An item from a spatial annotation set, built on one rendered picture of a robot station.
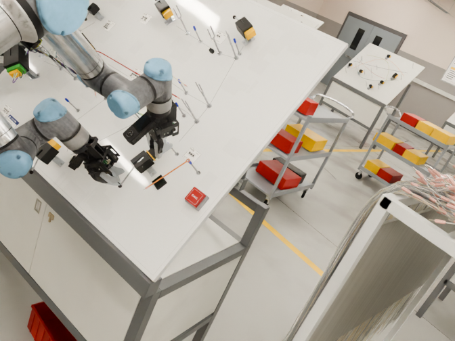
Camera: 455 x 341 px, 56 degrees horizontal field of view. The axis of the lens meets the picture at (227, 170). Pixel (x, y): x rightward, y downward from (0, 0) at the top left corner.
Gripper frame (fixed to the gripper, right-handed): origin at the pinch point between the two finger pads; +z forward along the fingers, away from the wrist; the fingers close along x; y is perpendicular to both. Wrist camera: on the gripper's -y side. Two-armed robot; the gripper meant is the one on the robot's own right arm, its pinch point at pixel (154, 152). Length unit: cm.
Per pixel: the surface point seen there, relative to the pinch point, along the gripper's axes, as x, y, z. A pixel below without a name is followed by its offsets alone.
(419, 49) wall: 375, 977, 528
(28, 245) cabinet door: 22, -46, 55
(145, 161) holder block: -2.2, -4.0, -0.2
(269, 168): 90, 171, 215
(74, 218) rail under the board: 3.6, -29.0, 22.0
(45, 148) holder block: 27.2, -27.9, 9.9
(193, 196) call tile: -20.0, 3.2, 2.5
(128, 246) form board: -18.2, -19.2, 16.7
